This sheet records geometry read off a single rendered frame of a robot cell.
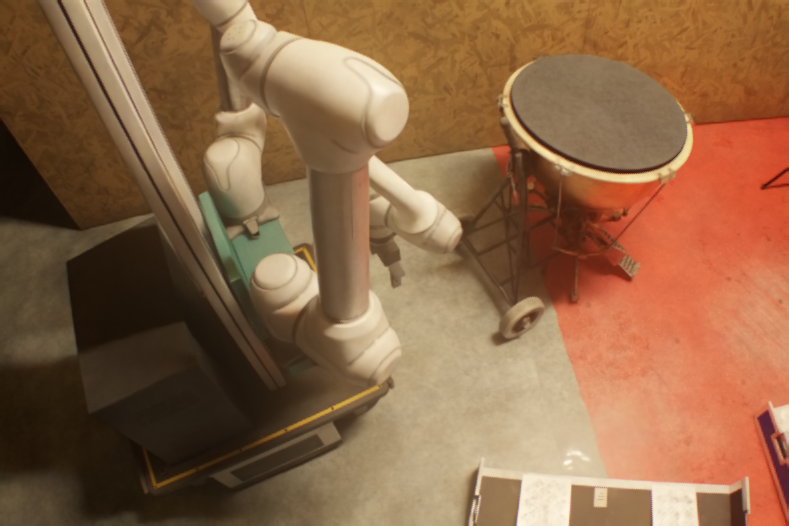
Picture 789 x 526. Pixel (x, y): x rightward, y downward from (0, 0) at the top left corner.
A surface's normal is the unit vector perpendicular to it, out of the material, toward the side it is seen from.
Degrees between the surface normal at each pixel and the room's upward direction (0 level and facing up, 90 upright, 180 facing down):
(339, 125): 72
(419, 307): 0
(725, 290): 0
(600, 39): 90
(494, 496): 1
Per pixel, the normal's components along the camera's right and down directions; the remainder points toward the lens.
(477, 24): 0.14, 0.81
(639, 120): -0.11, -0.56
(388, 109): 0.76, 0.41
